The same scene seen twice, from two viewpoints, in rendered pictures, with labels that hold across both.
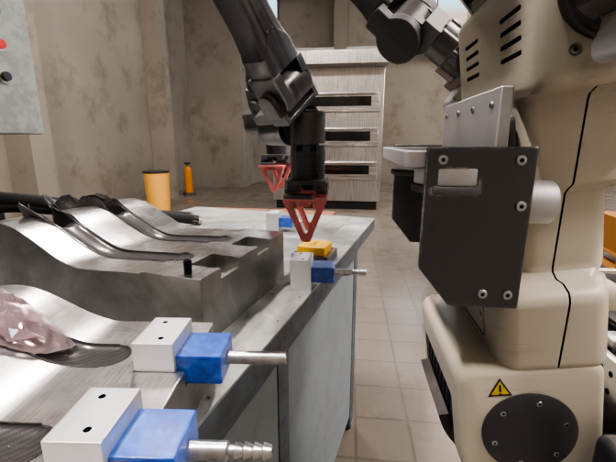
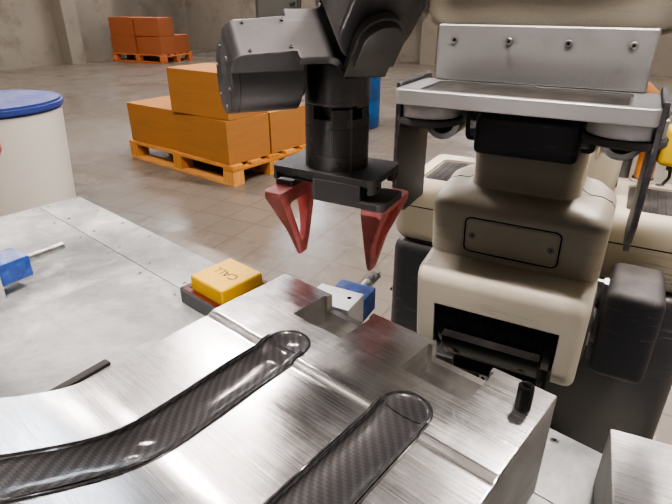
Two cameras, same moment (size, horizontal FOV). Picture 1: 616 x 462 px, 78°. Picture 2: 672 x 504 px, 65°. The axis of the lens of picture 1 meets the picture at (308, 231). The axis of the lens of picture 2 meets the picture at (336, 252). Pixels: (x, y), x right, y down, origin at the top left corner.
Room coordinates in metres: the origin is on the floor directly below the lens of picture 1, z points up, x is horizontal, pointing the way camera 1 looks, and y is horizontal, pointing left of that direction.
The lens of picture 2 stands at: (0.46, 0.43, 1.13)
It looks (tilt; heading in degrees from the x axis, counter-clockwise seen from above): 26 degrees down; 292
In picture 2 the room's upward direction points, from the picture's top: straight up
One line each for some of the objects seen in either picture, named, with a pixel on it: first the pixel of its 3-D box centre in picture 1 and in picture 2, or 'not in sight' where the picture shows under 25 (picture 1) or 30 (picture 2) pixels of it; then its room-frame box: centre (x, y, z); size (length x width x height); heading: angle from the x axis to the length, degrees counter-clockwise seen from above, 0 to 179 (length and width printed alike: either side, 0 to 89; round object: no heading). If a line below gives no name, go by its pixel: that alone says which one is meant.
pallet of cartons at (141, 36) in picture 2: not in sight; (150, 38); (8.13, -8.48, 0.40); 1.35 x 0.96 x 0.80; 174
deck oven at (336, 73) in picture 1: (328, 135); not in sight; (6.33, -0.33, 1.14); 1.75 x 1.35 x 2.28; 82
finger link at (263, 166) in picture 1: (274, 173); not in sight; (1.03, 0.09, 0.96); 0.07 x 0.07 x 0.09; 80
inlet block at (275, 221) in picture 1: (291, 221); (14, 263); (1.05, 0.05, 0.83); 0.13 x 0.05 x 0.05; 80
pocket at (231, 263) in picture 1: (215, 273); (446, 388); (0.50, 0.13, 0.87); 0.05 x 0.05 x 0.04; 71
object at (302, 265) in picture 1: (328, 271); (354, 297); (0.63, -0.04, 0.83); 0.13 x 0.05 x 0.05; 85
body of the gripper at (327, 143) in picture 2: (307, 167); (337, 143); (0.63, 0.00, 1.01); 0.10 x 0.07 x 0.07; 175
